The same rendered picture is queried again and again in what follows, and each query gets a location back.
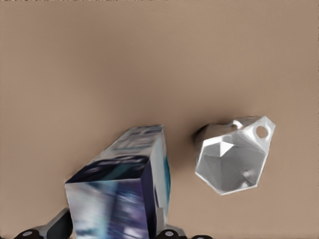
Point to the blue and white printed box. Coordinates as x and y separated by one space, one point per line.
117 189

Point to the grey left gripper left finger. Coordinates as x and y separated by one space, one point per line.
56 223

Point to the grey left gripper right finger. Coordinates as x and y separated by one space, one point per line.
169 230

